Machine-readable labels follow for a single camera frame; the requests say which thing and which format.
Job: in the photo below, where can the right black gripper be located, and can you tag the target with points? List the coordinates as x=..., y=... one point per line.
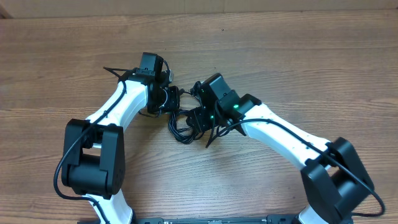
x=199, y=115

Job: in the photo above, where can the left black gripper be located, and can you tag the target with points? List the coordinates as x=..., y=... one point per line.
x=175, y=100

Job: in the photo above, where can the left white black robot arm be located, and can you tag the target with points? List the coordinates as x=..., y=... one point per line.
x=93, y=164

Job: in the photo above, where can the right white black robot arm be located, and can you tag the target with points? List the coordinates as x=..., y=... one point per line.
x=336, y=183

